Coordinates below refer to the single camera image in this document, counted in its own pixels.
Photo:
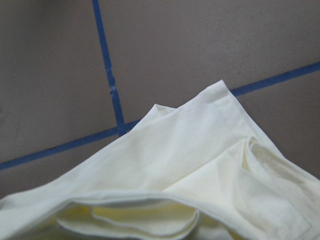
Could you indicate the cream long-sleeve cat shirt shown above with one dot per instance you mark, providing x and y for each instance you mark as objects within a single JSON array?
[{"x": 202, "y": 171}]

